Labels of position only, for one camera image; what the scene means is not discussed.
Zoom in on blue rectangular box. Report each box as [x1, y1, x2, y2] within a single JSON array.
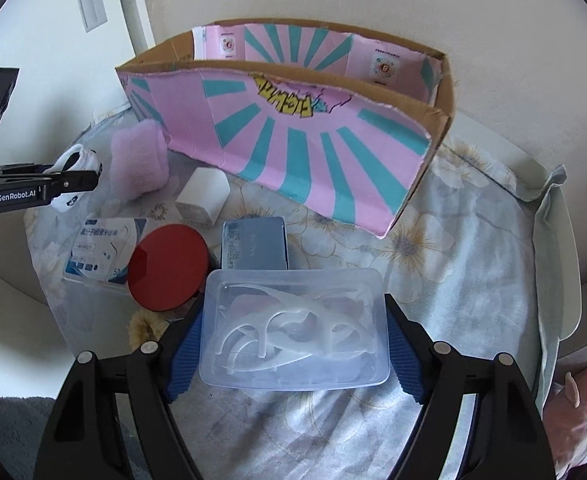
[[221, 217, 289, 270]]

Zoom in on white blue floss packet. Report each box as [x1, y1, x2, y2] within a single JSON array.
[[64, 218, 148, 287]]

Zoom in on floral bed sheet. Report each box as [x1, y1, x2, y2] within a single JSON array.
[[24, 134, 565, 479]]

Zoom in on pink plush toy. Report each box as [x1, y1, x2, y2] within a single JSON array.
[[543, 368, 587, 479]]

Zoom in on clear plastic floss pick box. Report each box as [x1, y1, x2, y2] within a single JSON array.
[[199, 269, 390, 391]]

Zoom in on pink fluffy sock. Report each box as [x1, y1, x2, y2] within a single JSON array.
[[110, 119, 170, 200]]

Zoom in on pink teal cardboard box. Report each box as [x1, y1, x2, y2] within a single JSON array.
[[117, 18, 455, 237]]

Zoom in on white door frame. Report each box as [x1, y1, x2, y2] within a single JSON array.
[[120, 0, 156, 55]]

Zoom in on white power adapter cube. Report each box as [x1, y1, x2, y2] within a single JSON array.
[[175, 167, 231, 228]]

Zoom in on white panda print sock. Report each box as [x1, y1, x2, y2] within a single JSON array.
[[45, 144, 103, 212]]

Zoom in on red lidded round tin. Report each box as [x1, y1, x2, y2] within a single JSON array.
[[128, 224, 211, 312]]

